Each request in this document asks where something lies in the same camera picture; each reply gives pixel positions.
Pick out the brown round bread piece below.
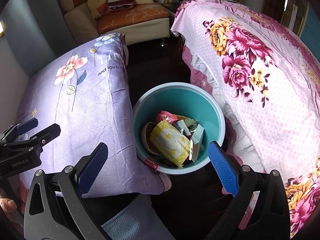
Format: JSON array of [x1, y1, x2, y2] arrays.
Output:
[[141, 122, 161, 155]]

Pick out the purple floral bed sheet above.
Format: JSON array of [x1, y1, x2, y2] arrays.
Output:
[[17, 33, 171, 198]]

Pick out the white medicine box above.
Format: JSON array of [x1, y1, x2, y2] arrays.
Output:
[[189, 124, 204, 162]]

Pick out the grey blue cloth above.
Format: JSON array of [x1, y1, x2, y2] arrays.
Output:
[[101, 194, 174, 240]]

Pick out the yellow white plastic wrapper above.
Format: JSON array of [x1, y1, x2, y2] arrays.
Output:
[[150, 120, 190, 167]]

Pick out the blue white milk carton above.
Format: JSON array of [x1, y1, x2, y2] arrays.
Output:
[[172, 120, 191, 136]]

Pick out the red label tag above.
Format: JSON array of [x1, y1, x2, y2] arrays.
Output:
[[144, 158, 158, 171]]

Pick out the teal plastic trash bin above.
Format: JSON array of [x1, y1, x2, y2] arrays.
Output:
[[133, 82, 226, 175]]

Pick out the person's left hand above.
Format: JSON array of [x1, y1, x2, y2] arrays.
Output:
[[1, 179, 29, 225]]

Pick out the pink floral quilt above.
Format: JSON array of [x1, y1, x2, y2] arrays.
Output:
[[171, 0, 319, 239]]

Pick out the pink white snack packet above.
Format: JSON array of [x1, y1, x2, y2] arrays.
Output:
[[155, 111, 178, 124]]

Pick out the beige sofa orange cushion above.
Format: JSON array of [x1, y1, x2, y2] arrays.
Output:
[[60, 0, 170, 45]]

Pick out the orange green candy packet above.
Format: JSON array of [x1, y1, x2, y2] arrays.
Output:
[[175, 115, 199, 133]]

